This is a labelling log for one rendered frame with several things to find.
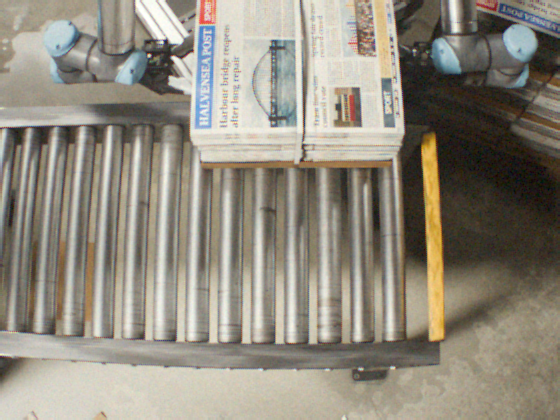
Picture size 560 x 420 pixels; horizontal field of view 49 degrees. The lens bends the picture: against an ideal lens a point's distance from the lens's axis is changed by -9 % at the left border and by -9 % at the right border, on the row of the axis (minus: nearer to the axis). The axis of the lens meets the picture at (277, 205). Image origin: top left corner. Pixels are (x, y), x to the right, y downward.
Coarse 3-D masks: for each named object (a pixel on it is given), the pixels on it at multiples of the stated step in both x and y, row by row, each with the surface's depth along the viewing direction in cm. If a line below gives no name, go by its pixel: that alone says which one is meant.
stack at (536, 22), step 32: (480, 0) 143; (512, 0) 143; (544, 0) 143; (480, 32) 151; (544, 32) 141; (544, 64) 154; (416, 96) 224; (448, 96) 189; (512, 96) 175; (544, 96) 167; (448, 128) 210; (480, 128) 201; (512, 128) 193; (544, 128) 185; (512, 160) 218; (544, 160) 205
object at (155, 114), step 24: (0, 120) 137; (24, 120) 137; (48, 120) 137; (72, 120) 137; (96, 120) 137; (120, 120) 137; (144, 120) 137; (168, 120) 137; (408, 120) 137; (408, 144) 148
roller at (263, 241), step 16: (256, 176) 134; (272, 176) 135; (256, 192) 134; (272, 192) 134; (256, 208) 133; (272, 208) 133; (256, 224) 132; (272, 224) 132; (256, 240) 131; (272, 240) 131; (256, 256) 130; (272, 256) 130; (256, 272) 129; (272, 272) 130; (256, 288) 128; (272, 288) 129; (256, 304) 128; (272, 304) 128; (256, 320) 127; (272, 320) 127; (256, 336) 126; (272, 336) 126
